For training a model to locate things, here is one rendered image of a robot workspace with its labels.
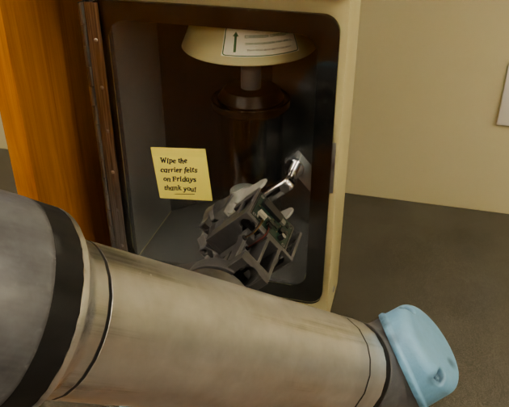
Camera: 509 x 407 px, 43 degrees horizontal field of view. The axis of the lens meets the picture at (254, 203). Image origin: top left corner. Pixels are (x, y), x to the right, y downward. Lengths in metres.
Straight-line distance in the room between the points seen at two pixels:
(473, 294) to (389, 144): 0.35
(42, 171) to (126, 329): 0.60
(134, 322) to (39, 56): 0.59
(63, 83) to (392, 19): 0.58
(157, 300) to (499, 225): 0.99
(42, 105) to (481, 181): 0.81
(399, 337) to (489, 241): 0.72
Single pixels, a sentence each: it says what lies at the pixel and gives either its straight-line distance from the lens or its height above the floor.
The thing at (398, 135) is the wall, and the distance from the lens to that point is 1.25.
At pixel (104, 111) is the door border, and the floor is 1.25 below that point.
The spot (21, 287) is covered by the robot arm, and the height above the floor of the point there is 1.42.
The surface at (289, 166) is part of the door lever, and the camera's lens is 0.80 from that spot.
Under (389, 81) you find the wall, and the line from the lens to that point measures 1.21.
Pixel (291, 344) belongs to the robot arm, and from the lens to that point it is 0.38.
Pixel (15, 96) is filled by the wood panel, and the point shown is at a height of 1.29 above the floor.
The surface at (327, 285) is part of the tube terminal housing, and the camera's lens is 0.90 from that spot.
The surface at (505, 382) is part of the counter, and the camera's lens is 0.93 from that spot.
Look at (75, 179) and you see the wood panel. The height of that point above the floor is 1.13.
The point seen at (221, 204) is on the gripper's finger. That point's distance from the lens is 0.73.
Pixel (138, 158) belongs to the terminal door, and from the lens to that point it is 0.87.
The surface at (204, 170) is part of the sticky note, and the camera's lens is 0.84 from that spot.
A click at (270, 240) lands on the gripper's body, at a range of 0.65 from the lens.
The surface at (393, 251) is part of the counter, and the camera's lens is 1.12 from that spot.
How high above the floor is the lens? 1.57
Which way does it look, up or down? 31 degrees down
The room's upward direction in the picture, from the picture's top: straight up
